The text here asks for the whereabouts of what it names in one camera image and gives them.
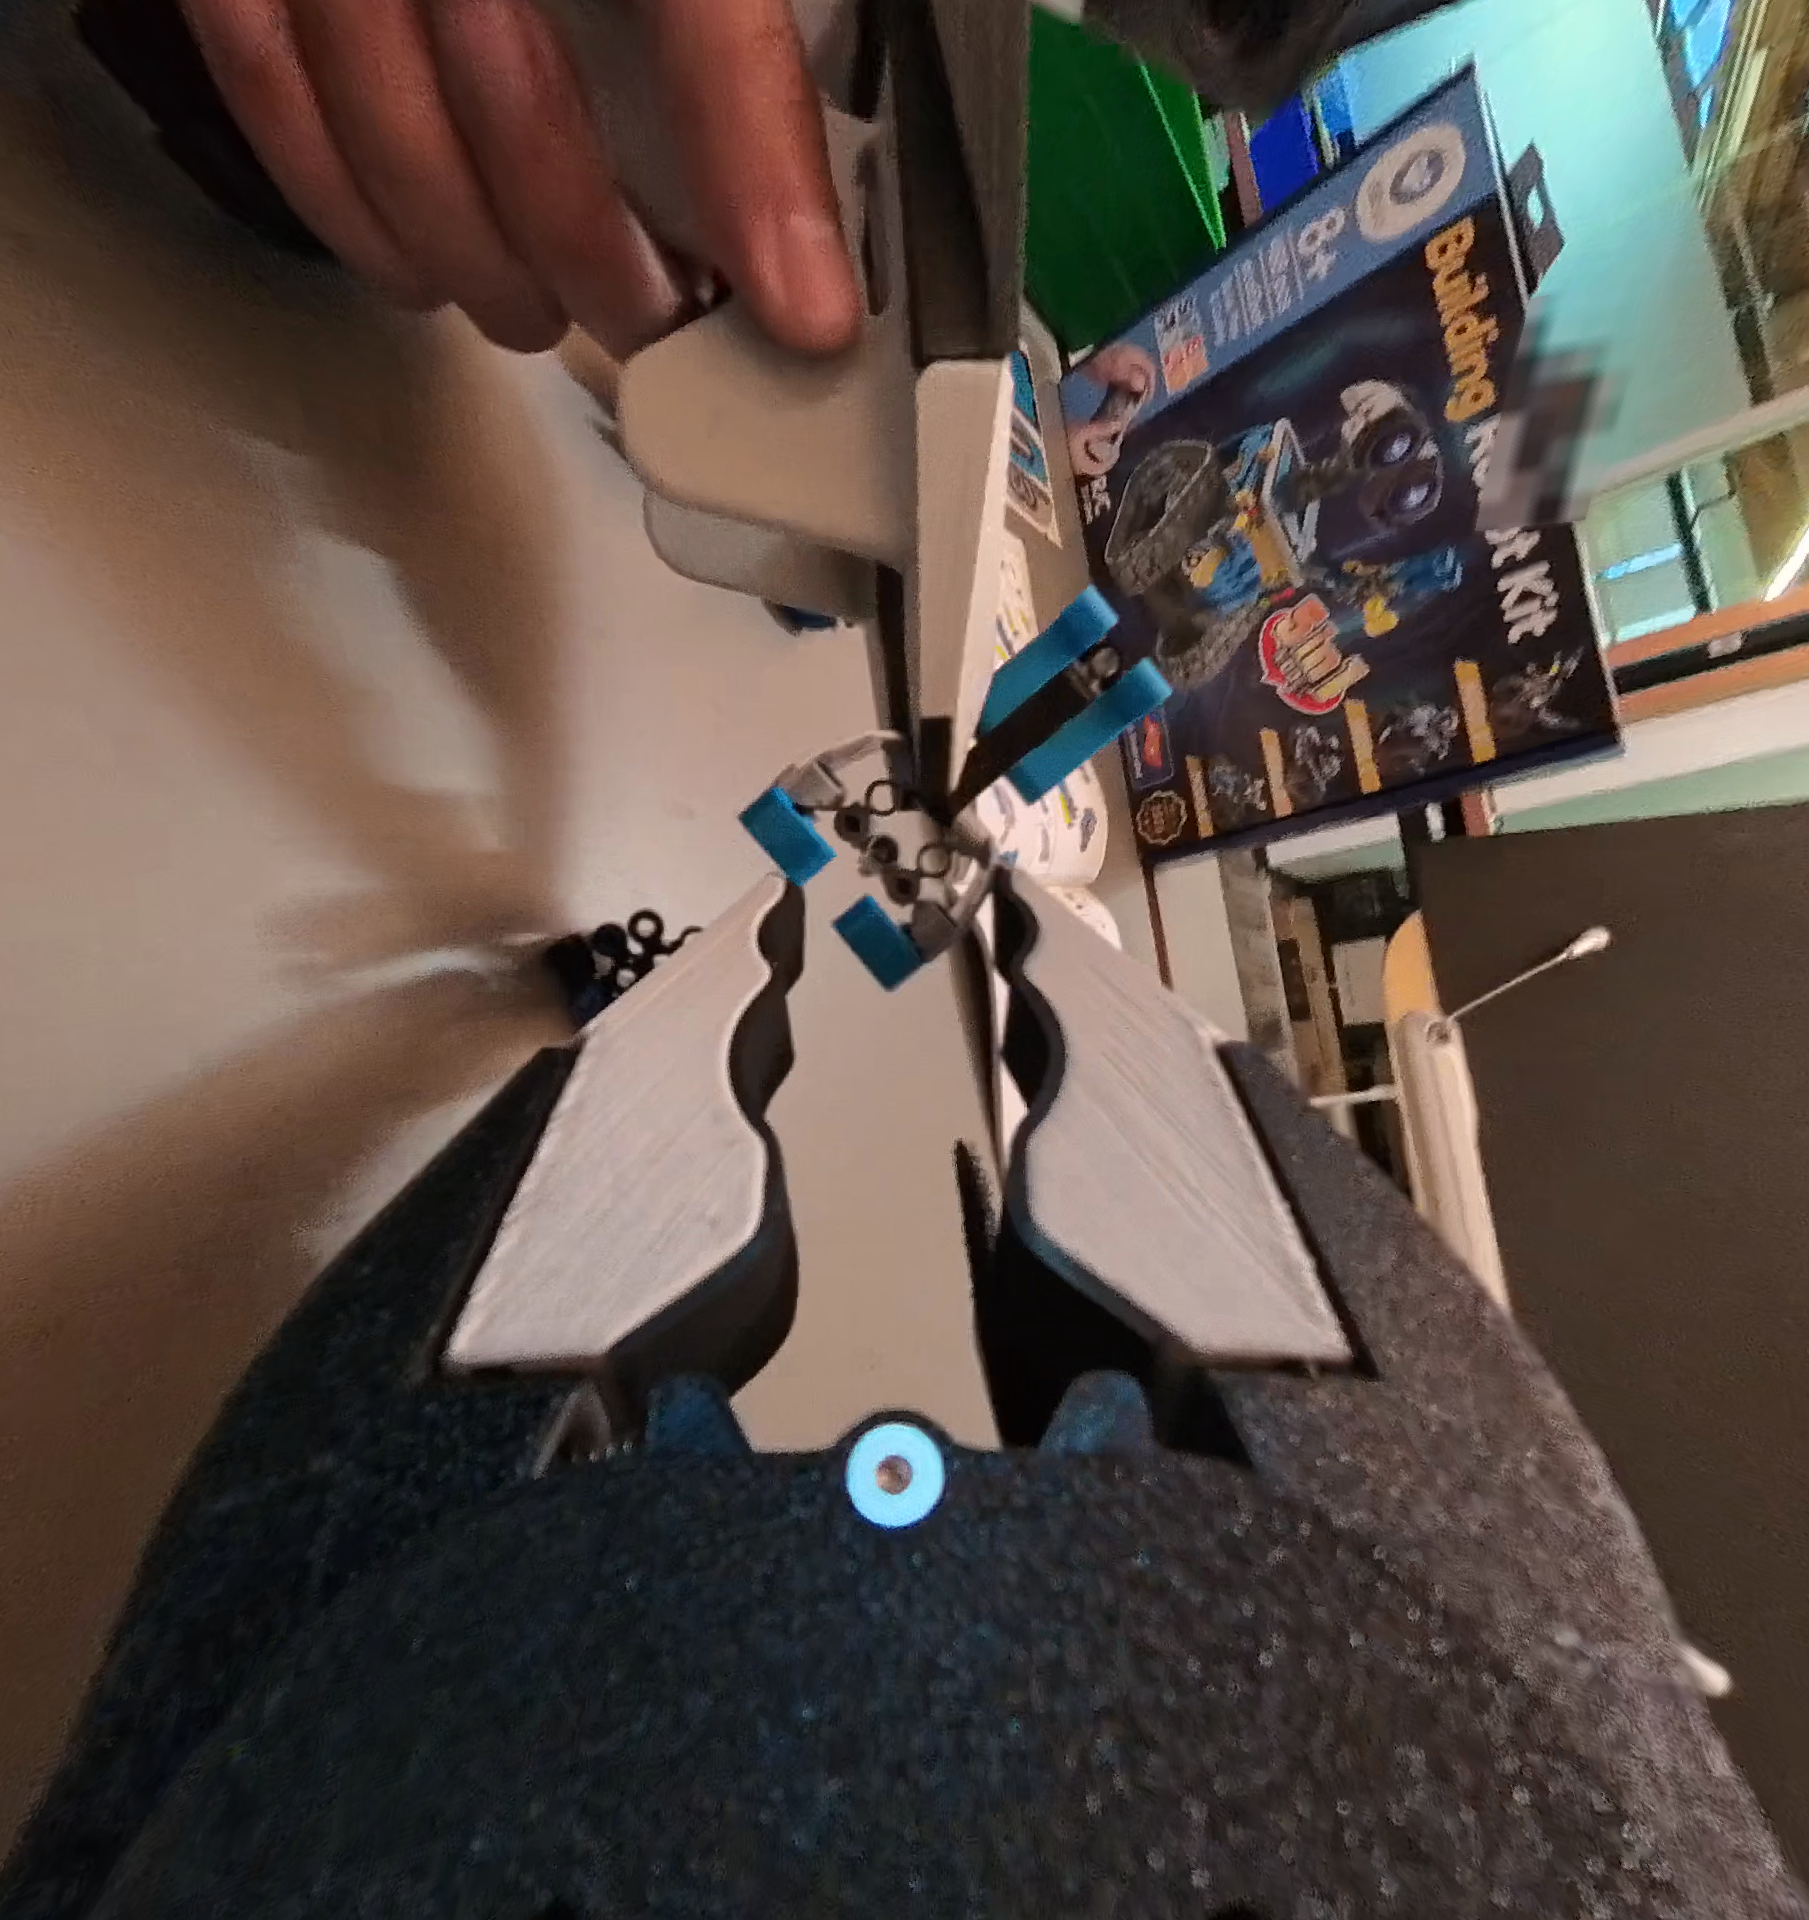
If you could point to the grey panel blue beam assembly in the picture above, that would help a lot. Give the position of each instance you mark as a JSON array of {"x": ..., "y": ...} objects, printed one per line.
[{"x": 1055, "y": 648}]

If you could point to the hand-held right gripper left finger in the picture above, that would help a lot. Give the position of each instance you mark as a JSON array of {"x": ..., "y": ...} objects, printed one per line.
[{"x": 634, "y": 1201}]

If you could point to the green bin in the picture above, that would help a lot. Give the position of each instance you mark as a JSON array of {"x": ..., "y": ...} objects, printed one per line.
[{"x": 1114, "y": 165}]

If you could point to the person's left hand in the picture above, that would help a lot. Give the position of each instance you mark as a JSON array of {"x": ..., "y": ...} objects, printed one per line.
[{"x": 469, "y": 120}]

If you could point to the black foam bag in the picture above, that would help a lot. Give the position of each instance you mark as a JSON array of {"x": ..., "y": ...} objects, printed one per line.
[{"x": 1265, "y": 39}]

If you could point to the black panel board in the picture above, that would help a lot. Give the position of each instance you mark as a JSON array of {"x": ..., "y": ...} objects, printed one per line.
[{"x": 1669, "y": 1275}]

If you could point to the instruction booklet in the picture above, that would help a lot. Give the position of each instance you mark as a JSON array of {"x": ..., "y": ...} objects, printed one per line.
[{"x": 1047, "y": 841}]

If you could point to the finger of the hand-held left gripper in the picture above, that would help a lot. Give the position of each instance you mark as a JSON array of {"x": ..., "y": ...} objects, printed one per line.
[{"x": 957, "y": 525}]

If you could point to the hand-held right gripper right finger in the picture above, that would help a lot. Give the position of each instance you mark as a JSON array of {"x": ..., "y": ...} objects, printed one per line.
[{"x": 1175, "y": 1201}]

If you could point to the sticker sheet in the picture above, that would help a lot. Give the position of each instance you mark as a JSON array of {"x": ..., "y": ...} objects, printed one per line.
[{"x": 1026, "y": 451}]

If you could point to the grey desk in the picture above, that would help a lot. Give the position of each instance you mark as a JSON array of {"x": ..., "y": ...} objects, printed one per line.
[{"x": 664, "y": 721}]

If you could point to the robot kit box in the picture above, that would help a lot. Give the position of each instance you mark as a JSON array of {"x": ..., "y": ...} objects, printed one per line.
[{"x": 1383, "y": 690}]

